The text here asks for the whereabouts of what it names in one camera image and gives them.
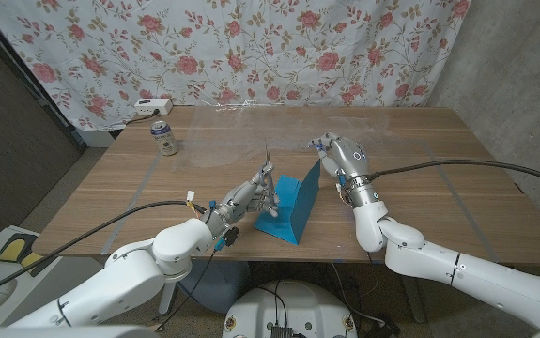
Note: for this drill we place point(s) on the grey stool with white legs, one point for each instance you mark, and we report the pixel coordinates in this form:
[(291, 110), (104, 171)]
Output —
[(213, 286)]

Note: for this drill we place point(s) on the grey table leg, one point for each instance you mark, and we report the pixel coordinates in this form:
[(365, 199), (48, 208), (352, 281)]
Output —
[(415, 300)]

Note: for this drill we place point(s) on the black door frame strip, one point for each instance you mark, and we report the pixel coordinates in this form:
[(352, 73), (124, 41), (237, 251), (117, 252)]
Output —
[(39, 89)]

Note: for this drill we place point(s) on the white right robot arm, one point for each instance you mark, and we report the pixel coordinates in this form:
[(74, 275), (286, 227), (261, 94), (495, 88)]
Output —
[(462, 272)]

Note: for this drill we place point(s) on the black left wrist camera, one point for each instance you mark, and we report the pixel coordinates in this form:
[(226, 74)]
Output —
[(231, 236)]

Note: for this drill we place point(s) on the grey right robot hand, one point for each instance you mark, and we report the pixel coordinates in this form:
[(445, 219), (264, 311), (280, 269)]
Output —
[(351, 162)]

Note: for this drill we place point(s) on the white power strip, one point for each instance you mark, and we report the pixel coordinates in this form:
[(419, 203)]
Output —
[(153, 106)]

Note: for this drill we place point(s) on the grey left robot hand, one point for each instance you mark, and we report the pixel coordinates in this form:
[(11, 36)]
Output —
[(241, 204)]

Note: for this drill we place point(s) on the yellow black foot pedal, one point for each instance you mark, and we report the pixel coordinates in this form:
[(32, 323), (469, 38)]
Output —
[(13, 249)]

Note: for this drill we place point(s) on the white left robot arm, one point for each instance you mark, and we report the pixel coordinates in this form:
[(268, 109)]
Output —
[(128, 281)]

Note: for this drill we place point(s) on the white floor platform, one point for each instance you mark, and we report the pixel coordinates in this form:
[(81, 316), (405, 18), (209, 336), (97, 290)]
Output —
[(63, 277)]

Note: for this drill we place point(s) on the silver beverage can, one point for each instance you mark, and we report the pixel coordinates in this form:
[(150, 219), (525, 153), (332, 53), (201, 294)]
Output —
[(165, 140)]

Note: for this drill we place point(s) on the black power adapter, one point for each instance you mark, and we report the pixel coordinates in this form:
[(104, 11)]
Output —
[(384, 327)]

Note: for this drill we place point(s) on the white robot torso base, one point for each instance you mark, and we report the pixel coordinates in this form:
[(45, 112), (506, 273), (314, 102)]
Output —
[(297, 305)]

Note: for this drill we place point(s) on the blue folded paper card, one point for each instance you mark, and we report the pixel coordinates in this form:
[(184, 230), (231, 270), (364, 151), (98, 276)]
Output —
[(297, 206)]

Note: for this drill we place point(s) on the floral rose backdrop cloth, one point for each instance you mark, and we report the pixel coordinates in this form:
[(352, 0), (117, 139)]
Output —
[(251, 51)]

